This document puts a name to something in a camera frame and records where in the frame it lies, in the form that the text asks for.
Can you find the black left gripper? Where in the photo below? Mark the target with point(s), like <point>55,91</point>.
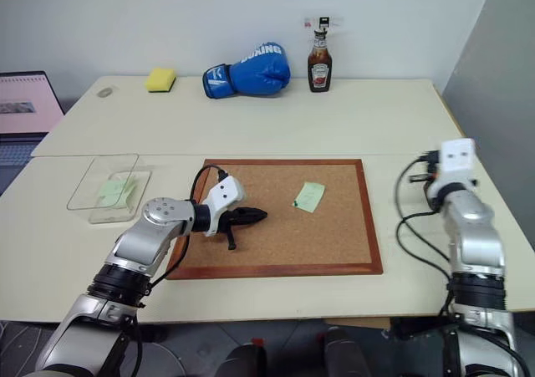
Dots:
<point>232,219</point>

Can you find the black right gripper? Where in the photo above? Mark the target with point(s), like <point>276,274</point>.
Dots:
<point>430,194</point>

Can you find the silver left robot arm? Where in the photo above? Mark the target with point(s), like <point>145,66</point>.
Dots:
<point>138,243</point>

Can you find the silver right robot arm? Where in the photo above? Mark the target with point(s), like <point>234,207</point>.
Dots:
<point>472,235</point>

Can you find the green sticky note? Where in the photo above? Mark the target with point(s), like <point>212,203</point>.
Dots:
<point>110,192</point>
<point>311,195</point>

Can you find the clear plastic box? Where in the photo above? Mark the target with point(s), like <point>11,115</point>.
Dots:
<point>83,184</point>

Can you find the dark rounded shape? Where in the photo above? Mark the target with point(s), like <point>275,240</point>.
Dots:
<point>347,354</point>
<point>244,362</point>

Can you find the blue boxing glove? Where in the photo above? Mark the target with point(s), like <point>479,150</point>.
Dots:
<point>255,69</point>

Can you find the ketchup bottle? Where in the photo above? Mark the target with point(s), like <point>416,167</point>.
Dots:
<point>320,69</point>

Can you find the yellow sponge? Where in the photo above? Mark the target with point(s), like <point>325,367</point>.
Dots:
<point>159,79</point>

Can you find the laptop with pink screen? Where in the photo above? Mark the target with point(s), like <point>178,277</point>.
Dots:
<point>25,101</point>

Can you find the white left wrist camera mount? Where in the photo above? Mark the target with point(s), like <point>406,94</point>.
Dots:
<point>225,195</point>

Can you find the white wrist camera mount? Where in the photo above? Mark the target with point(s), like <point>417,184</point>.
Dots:
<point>457,157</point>
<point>225,195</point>

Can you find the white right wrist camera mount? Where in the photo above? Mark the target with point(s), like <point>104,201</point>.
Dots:
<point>457,157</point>

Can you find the cork board with wooden frame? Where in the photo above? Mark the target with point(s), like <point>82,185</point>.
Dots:
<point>292,243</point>

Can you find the white wall label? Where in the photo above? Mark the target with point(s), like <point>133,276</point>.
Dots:
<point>322,21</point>

